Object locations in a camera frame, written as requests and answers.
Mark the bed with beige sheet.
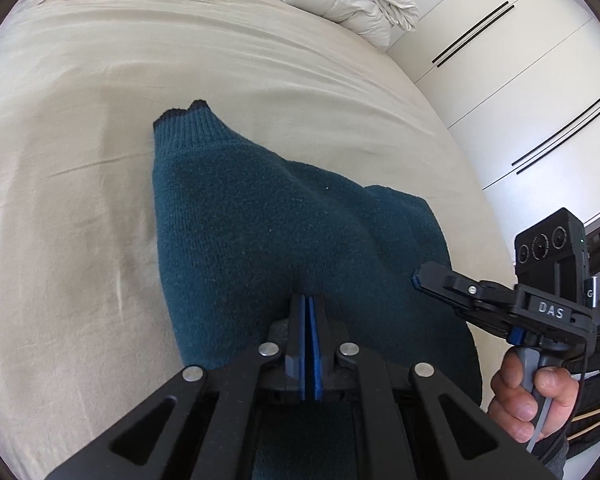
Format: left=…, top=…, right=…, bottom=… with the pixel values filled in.
left=0, top=0, right=518, bottom=480

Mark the black wardrobe handle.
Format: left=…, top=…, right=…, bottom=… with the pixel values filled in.
left=511, top=95, right=600, bottom=166
left=437, top=5, right=515, bottom=66
left=432, top=1, right=509, bottom=64
left=516, top=104, right=600, bottom=175

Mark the person's right hand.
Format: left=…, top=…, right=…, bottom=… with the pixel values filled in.
left=489, top=355, right=578, bottom=443

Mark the white wardrobe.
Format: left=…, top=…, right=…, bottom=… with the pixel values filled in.
left=380, top=0, right=600, bottom=241

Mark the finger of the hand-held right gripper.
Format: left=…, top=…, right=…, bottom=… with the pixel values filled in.
left=462, top=305, right=525, bottom=348
left=412, top=261, right=518, bottom=311

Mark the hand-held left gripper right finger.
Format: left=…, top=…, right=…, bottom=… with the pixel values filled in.
left=306, top=294, right=556, bottom=480

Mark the person's dark clothing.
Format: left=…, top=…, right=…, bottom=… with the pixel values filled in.
left=562, top=320, right=600, bottom=463

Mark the teal knit sweater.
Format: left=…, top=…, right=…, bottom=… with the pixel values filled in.
left=152, top=100, right=483, bottom=480

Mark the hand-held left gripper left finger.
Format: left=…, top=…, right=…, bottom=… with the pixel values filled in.
left=45, top=294, right=307, bottom=480

